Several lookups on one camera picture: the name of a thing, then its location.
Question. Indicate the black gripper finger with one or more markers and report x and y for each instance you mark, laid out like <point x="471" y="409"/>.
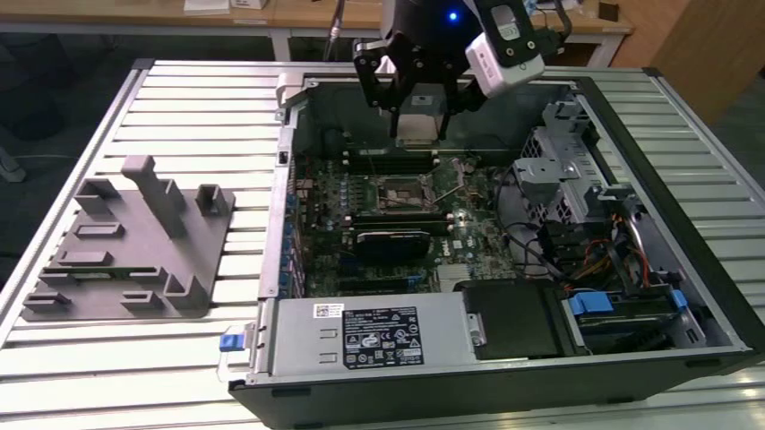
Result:
<point x="372" y="76"/>
<point x="459" y="96"/>

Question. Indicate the CPU socket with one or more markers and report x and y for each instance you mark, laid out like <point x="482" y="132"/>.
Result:
<point x="402" y="193"/>

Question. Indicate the black RAM slot bank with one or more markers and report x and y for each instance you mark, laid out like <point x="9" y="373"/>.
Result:
<point x="391" y="162"/>
<point x="396" y="222"/>

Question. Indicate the silver drive cage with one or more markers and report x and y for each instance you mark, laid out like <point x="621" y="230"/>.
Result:
<point x="546" y="172"/>

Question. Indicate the small white box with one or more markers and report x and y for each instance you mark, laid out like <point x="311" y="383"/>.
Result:
<point x="247" y="3"/>

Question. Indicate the small black box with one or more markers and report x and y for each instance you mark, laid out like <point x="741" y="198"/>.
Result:
<point x="609" y="10"/>

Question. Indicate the green motherboard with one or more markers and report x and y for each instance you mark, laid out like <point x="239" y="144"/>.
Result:
<point x="483" y="237"/>

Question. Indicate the white paper box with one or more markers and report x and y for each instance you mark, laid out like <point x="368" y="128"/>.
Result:
<point x="205" y="4"/>

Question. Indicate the black graphics card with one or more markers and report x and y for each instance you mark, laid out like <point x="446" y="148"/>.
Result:
<point x="394" y="246"/>

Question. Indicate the wooden desk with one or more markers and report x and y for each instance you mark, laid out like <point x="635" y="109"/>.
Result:
<point x="149" y="20"/>

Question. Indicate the silver chipset heatsink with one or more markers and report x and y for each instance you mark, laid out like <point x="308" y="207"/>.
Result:
<point x="454" y="277"/>

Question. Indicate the brown wooden cabinet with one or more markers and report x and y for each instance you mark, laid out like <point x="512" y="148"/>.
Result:
<point x="705" y="54"/>

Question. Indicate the hard disk in blue carrier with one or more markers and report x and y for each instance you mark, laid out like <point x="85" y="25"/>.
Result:
<point x="588" y="304"/>

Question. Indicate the black plastic shroud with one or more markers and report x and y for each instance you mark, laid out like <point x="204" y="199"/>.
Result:
<point x="514" y="322"/>

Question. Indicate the blue plastic latch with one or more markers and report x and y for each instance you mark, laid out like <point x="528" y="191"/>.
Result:
<point x="677" y="300"/>

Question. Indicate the grey parts rack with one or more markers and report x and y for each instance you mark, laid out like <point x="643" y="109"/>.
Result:
<point x="149" y="277"/>

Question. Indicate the silver power supply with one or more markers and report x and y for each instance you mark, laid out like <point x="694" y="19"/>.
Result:
<point x="299" y="340"/>

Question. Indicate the black PC case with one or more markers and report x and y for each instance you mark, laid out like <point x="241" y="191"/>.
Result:
<point x="418" y="403"/>

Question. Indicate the white camera with black plate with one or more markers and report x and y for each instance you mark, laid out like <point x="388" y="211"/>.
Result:
<point x="507" y="49"/>

